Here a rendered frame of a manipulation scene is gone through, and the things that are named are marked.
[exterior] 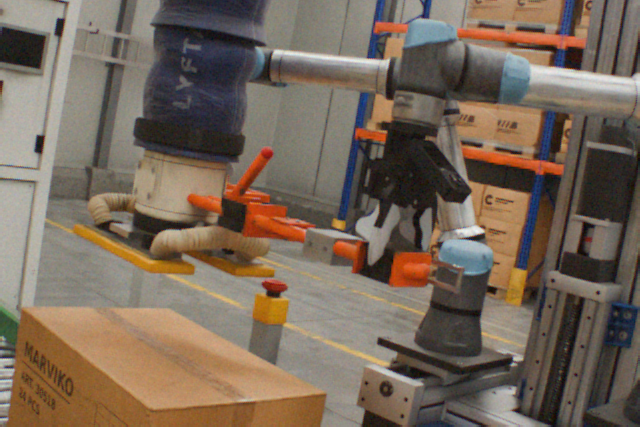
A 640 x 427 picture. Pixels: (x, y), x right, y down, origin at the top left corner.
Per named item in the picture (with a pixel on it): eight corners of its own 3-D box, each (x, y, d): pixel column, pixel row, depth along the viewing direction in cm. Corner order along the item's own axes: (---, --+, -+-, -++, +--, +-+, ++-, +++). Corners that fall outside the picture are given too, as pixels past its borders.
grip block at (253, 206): (213, 226, 145) (219, 193, 144) (256, 229, 151) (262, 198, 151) (240, 236, 138) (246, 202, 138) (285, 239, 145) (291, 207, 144)
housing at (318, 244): (299, 255, 129) (304, 227, 129) (330, 257, 134) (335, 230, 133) (328, 266, 124) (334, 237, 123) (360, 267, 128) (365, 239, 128)
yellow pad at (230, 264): (147, 237, 180) (151, 216, 179) (184, 240, 186) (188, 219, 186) (234, 277, 154) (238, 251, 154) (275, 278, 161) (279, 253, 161)
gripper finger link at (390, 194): (384, 235, 117) (410, 183, 119) (393, 238, 116) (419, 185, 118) (365, 221, 114) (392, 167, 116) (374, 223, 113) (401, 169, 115)
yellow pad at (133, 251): (71, 232, 167) (75, 209, 167) (112, 235, 174) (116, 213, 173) (148, 273, 142) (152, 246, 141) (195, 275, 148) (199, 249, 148)
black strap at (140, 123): (113, 132, 163) (116, 113, 163) (205, 145, 179) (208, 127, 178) (168, 146, 147) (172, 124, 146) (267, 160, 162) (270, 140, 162)
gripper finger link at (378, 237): (349, 258, 119) (377, 202, 121) (377, 267, 115) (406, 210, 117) (336, 249, 117) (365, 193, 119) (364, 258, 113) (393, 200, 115)
